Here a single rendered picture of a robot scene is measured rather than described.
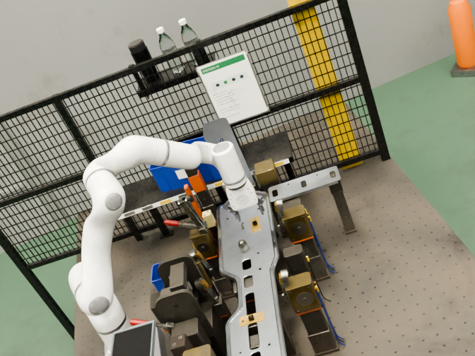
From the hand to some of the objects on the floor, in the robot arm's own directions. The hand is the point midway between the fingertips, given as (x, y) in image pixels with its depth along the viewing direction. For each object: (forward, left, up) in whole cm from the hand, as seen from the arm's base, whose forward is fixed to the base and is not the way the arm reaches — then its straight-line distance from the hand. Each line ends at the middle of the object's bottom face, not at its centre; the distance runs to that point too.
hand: (250, 214), depth 239 cm
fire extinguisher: (+202, +180, -100) cm, 289 cm away
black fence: (-14, +59, -108) cm, 124 cm away
